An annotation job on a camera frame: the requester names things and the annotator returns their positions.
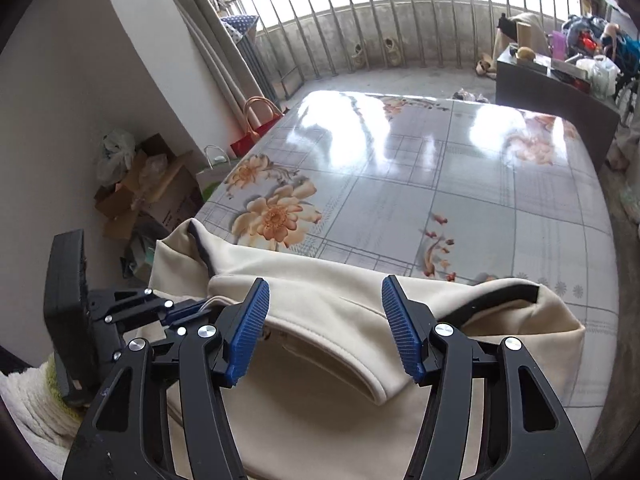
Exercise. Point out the dark side table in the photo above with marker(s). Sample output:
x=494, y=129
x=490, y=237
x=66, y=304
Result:
x=540, y=95

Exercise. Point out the white paper bag green print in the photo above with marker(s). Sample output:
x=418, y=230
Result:
x=212, y=180

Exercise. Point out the clear plastic bag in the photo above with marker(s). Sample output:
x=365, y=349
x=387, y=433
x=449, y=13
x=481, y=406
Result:
x=152, y=167

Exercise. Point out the beige slipper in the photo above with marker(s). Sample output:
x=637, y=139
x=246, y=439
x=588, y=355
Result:
x=393, y=49
x=358, y=55

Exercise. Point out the blue dotted ironing board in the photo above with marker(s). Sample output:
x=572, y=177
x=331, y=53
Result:
x=240, y=25

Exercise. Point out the pile of colourful clothes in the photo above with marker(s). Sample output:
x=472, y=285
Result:
x=595, y=35

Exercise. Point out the beige curtain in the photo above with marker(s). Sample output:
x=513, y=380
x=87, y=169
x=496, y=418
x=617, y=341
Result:
x=220, y=60

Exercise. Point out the bed with floral mat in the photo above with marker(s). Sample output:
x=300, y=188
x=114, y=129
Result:
x=400, y=185

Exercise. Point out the round brown fruit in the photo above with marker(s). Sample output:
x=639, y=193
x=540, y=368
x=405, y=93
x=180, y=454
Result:
x=525, y=52

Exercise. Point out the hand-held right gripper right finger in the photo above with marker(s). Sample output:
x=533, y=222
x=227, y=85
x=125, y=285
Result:
x=400, y=330

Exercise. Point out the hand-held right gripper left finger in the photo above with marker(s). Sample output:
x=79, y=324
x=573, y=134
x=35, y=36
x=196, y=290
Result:
x=247, y=332

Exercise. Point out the crumpled white plastic bag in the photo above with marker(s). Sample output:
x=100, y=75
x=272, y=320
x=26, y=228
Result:
x=115, y=155

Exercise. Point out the open cardboard box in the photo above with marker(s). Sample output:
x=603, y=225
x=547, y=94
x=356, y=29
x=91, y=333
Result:
x=170, y=195

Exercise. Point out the red gift bag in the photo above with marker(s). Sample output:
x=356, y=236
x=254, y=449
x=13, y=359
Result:
x=250, y=142

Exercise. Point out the purple cup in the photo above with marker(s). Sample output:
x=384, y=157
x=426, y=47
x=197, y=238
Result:
x=557, y=45

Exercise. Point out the cream jacket with black trim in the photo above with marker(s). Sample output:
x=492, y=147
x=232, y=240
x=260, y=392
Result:
x=325, y=360

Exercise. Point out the green box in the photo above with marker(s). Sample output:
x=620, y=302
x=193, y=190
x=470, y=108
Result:
x=142, y=255

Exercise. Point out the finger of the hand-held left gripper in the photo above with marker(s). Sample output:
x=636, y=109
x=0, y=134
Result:
x=187, y=311
x=175, y=330

